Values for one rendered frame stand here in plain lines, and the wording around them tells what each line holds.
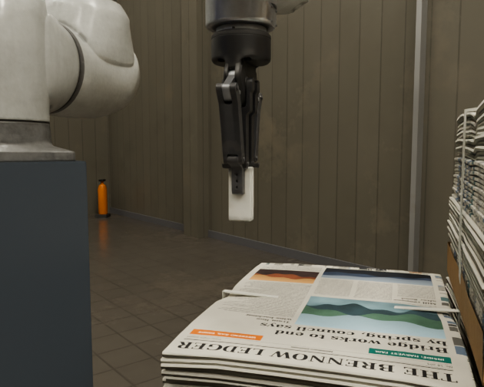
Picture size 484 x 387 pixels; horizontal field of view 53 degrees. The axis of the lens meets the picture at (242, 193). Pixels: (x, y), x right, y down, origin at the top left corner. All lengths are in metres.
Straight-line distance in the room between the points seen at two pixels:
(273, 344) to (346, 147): 3.61
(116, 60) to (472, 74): 2.88
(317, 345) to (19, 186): 0.45
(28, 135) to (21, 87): 0.07
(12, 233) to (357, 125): 3.47
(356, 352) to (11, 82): 0.56
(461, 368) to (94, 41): 0.71
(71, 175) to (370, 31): 3.46
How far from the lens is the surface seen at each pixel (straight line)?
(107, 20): 0.92
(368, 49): 4.01
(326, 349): 0.50
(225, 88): 0.58
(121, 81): 0.94
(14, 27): 0.77
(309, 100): 4.35
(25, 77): 0.76
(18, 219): 0.73
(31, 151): 0.75
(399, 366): 0.48
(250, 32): 0.61
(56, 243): 0.75
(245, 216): 0.63
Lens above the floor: 1.02
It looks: 5 degrees down
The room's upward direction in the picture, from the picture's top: straight up
